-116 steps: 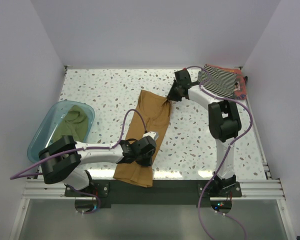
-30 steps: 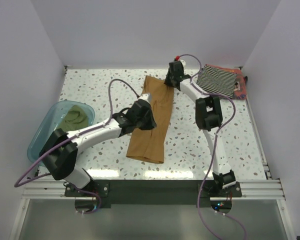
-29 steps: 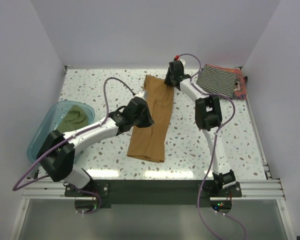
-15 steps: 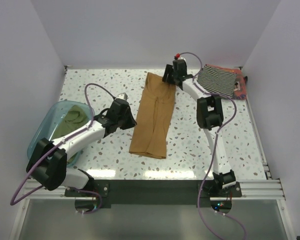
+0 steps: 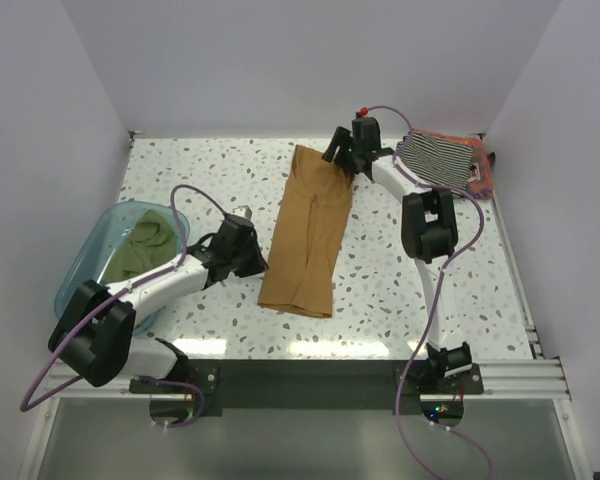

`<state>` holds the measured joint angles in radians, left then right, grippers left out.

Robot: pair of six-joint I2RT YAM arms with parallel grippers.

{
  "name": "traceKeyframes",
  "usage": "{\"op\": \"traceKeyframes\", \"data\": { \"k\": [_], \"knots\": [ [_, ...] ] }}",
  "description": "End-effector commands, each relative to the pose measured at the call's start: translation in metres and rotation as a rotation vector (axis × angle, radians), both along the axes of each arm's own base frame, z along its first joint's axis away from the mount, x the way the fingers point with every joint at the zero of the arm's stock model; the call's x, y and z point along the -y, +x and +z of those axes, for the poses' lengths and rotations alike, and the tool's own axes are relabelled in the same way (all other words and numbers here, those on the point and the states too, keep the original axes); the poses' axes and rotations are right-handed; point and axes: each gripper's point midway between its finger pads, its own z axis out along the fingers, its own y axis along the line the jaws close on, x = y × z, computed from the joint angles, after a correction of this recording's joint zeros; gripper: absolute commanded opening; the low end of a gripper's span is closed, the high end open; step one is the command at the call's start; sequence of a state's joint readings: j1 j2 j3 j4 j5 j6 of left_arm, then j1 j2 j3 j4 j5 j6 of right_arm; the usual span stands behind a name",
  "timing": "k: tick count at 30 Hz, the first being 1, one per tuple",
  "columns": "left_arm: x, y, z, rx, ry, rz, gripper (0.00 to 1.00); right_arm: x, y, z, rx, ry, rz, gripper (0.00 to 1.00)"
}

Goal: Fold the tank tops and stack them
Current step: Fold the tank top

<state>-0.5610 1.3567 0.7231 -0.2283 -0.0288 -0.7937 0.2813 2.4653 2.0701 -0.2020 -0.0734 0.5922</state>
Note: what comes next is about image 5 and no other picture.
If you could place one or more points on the striped folded tank top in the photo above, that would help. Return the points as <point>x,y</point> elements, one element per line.
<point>436,160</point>

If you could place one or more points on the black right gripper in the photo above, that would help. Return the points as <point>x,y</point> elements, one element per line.
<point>341,138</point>

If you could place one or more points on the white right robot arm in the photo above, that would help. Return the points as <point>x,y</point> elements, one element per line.
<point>429,236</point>

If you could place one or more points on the red patterned folded tank top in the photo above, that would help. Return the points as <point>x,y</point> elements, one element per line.
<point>480,182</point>

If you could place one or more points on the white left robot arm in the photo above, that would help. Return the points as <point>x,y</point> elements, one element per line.
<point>95,334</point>

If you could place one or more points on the aluminium frame rail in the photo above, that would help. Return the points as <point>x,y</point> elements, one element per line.
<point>501,379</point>

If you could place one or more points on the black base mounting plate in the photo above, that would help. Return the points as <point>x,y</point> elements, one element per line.
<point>214,386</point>

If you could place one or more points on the tan ribbed tank top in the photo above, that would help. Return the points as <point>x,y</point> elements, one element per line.
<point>307,237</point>

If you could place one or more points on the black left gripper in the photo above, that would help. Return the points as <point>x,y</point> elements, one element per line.
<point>258,263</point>

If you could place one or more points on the translucent blue plastic bin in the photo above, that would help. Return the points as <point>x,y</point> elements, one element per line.
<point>80,270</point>

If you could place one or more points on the olive green tank top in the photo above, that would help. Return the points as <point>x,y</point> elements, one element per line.
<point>150,243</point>

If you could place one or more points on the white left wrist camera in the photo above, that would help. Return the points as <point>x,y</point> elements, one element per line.
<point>243,211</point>

